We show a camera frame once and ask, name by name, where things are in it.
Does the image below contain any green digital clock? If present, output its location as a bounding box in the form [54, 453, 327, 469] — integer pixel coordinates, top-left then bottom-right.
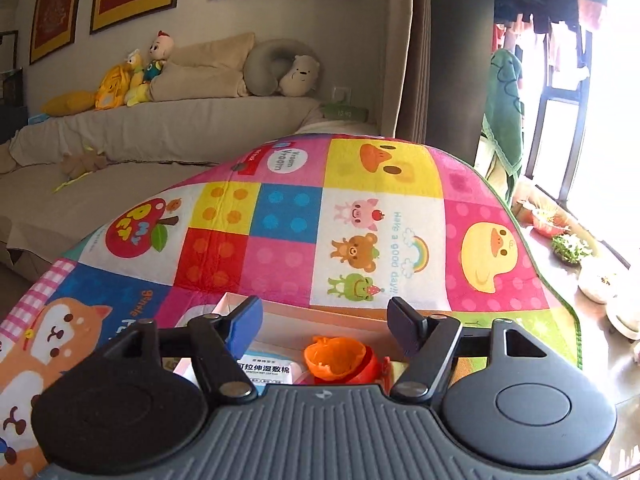
[320, 103, 371, 123]

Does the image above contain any brown plush toy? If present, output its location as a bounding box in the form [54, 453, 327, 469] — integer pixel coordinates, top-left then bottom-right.
[54, 152, 109, 194]

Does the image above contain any orange plastic toy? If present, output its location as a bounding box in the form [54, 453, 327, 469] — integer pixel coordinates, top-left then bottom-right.
[303, 335, 369, 382]

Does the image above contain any yellow tiger plush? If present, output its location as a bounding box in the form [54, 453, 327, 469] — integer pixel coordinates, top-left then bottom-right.
[94, 64, 132, 111]

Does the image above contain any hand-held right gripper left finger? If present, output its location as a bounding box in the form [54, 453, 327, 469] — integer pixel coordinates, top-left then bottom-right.
[107, 295, 265, 404]

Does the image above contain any colourful cartoon play mat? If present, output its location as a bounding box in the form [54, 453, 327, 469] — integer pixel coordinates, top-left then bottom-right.
[0, 133, 584, 476]

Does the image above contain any black window frame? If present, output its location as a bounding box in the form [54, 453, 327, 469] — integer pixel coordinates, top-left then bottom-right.
[520, 30, 596, 206]

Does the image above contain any pink cardboard box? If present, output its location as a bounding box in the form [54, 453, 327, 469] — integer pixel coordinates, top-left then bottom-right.
[167, 292, 401, 387]

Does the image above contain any blue wet wipes packet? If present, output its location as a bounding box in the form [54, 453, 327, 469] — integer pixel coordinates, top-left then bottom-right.
[235, 340, 307, 387]

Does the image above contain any beige sofa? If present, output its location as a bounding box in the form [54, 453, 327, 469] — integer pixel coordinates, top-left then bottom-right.
[0, 95, 381, 281]

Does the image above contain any beige curtain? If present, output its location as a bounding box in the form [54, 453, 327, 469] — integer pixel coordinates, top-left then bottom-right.
[380, 0, 497, 167]

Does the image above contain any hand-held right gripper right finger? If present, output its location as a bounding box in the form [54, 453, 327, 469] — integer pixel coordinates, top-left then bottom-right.
[387, 296, 547, 404]

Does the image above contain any red plant bowl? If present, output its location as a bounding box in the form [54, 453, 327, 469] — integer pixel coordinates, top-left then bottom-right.
[529, 207, 572, 237]

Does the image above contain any green potted plant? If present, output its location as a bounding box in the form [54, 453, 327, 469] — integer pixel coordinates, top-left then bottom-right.
[551, 233, 592, 266]

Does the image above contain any white round flower pot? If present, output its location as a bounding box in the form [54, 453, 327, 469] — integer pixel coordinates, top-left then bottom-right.
[577, 269, 632, 307]

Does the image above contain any yellow pillow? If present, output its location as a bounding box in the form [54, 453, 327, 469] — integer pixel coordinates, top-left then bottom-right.
[41, 90, 97, 116]

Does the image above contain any grey neck pillow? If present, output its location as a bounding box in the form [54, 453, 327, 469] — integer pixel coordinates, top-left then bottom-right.
[243, 38, 302, 97]

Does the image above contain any white bear plush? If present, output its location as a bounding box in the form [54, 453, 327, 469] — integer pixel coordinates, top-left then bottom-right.
[278, 53, 321, 98]

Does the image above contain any green cartoon towel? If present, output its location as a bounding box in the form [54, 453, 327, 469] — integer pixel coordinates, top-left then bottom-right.
[481, 48, 527, 207]

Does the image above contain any yellow duck plush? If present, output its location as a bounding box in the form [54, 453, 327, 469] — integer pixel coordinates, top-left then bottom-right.
[124, 49, 152, 107]

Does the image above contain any beige cushion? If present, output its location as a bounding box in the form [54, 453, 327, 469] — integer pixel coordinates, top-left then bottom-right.
[149, 32, 257, 104]

